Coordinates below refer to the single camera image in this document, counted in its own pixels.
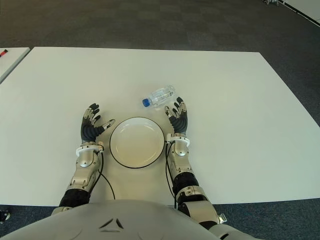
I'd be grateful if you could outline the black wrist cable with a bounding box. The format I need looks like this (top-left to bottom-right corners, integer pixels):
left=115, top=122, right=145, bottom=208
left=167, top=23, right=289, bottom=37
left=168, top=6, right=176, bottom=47
left=164, top=141, right=177, bottom=210
left=98, top=144, right=117, bottom=200

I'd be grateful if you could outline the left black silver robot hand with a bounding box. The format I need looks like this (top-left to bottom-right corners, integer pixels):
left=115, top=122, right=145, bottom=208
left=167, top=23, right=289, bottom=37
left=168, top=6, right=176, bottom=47
left=80, top=103, right=116, bottom=146

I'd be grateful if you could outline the grey robot torso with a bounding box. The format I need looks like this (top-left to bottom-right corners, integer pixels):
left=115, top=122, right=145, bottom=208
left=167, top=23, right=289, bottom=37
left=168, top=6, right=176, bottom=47
left=0, top=199, right=320, bottom=240

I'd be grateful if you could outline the white side table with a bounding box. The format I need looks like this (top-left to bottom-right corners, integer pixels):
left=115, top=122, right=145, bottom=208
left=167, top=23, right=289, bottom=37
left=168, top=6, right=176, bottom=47
left=0, top=47, right=31, bottom=85

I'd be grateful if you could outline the black table foot caster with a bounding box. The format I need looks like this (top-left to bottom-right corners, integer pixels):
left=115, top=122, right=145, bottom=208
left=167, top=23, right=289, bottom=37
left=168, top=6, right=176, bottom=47
left=0, top=209, right=11, bottom=225

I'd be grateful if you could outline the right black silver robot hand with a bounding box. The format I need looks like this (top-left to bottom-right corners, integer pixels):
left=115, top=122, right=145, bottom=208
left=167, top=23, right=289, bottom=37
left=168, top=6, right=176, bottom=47
left=163, top=96, right=190, bottom=136

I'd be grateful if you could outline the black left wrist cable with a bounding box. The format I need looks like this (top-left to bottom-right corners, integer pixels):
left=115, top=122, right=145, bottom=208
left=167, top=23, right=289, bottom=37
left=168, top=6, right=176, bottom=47
left=98, top=144, right=117, bottom=200

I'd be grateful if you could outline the clear water bottle blue cap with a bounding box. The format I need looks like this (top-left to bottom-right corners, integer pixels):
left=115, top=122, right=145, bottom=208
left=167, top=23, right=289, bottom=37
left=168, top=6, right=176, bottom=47
left=141, top=84, right=176, bottom=109

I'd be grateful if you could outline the white plate black rim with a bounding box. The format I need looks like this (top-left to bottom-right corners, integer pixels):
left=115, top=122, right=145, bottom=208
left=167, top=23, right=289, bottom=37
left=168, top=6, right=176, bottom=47
left=109, top=116, right=166, bottom=169

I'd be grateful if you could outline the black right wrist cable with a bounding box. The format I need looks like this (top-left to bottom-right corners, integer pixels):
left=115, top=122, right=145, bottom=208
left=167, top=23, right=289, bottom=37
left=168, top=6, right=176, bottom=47
left=164, top=141, right=177, bottom=210

